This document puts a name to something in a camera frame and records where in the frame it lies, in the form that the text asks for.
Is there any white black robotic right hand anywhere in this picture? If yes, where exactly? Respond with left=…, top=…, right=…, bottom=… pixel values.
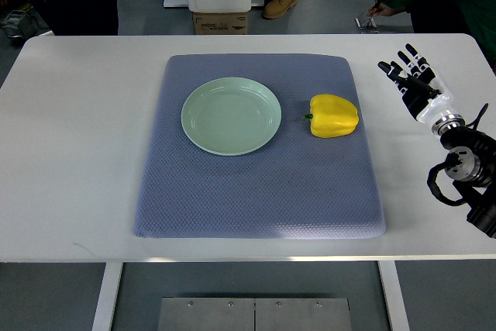
left=377, top=43, right=453, bottom=125

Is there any yellow bell pepper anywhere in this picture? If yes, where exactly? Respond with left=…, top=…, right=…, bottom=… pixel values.
left=302, top=94, right=360, bottom=139

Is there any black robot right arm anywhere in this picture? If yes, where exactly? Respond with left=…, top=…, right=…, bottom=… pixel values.
left=427, top=104, right=495, bottom=239

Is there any light green plate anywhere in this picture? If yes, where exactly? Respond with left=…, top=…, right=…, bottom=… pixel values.
left=181, top=77, right=282, bottom=156

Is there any small metal tray on floor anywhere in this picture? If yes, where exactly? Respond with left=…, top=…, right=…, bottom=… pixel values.
left=354, top=11, right=377, bottom=31

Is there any blue textured mat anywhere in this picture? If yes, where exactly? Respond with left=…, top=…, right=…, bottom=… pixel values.
left=133, top=53, right=386, bottom=239

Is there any tan work boot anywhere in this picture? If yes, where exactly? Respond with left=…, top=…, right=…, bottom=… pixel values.
left=262, top=0, right=298, bottom=20

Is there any right white table leg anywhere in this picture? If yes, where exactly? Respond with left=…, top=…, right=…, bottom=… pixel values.
left=377, top=260, right=410, bottom=331

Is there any white table leg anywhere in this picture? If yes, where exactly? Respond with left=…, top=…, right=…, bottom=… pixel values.
left=91, top=262, right=123, bottom=331
left=377, top=260, right=410, bottom=331

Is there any cardboard box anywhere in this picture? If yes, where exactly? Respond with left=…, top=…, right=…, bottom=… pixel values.
left=192, top=12, right=248, bottom=35

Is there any left white table leg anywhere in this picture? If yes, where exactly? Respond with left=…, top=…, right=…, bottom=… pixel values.
left=91, top=262, right=123, bottom=331

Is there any grey device on floor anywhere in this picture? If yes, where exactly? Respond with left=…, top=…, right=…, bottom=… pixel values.
left=2, top=10, right=38, bottom=40

